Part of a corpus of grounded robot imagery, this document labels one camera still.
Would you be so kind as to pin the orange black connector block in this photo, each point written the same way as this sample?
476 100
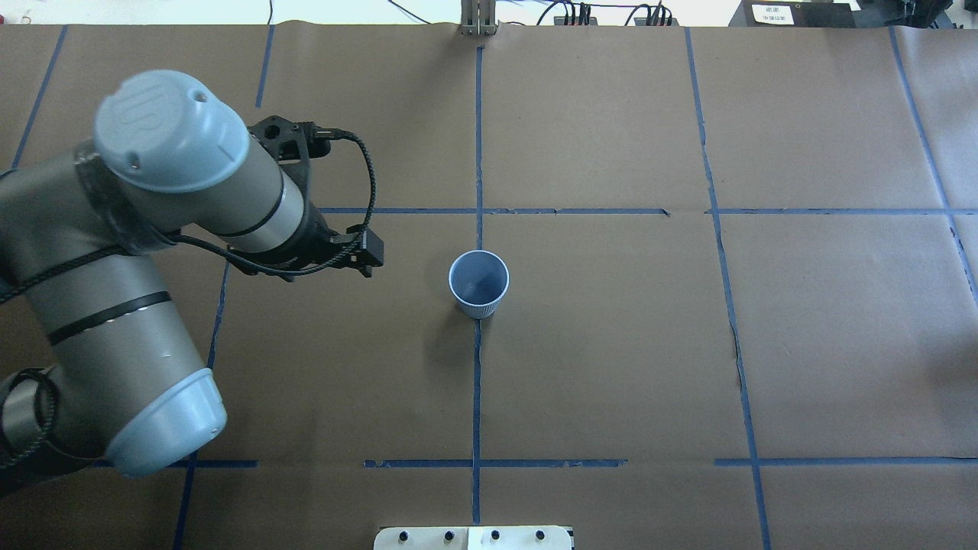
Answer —
574 14

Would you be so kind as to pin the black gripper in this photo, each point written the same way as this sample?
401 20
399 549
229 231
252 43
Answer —
315 227

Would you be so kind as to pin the light blue plastic cup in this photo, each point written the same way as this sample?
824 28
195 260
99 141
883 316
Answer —
478 280

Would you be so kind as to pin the aluminium frame post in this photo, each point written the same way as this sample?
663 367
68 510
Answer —
478 18

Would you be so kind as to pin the black rectangular box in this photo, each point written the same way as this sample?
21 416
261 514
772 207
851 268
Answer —
793 14

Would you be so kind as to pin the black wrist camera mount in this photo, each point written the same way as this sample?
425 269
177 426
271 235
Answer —
293 145

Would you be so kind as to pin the white mounting pole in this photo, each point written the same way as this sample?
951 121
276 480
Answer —
475 537

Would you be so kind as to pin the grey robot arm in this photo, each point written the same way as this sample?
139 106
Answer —
168 164

